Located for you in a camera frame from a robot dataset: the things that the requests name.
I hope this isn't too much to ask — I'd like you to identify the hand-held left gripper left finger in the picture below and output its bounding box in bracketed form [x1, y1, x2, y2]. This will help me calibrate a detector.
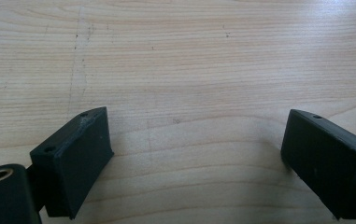
[29, 106, 115, 220]

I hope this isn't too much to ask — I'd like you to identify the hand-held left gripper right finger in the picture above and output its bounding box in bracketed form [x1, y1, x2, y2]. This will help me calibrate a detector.
[279, 108, 356, 220]

